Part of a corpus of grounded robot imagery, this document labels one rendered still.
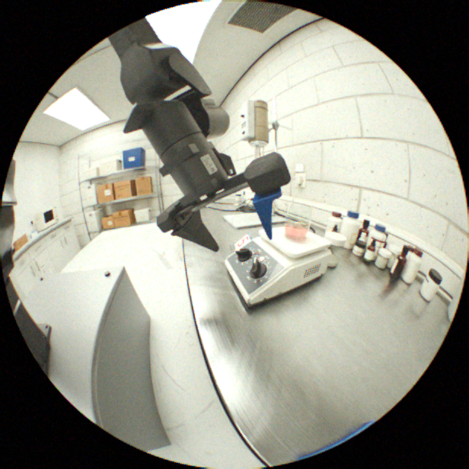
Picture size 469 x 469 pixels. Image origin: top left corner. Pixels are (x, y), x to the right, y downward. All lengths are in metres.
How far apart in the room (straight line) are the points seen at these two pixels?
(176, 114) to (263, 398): 0.31
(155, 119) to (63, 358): 0.22
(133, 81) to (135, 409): 0.30
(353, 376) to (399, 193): 0.59
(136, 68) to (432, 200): 0.77
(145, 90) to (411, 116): 0.78
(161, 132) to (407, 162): 0.71
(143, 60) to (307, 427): 0.39
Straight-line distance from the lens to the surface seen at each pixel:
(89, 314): 0.15
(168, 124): 0.16
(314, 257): 0.27
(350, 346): 0.26
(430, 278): 0.54
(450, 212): 0.71
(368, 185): 0.69
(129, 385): 0.16
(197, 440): 0.21
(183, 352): 0.21
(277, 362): 0.21
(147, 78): 0.18
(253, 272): 0.22
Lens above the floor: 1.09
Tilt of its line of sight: 22 degrees down
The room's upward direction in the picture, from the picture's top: straight up
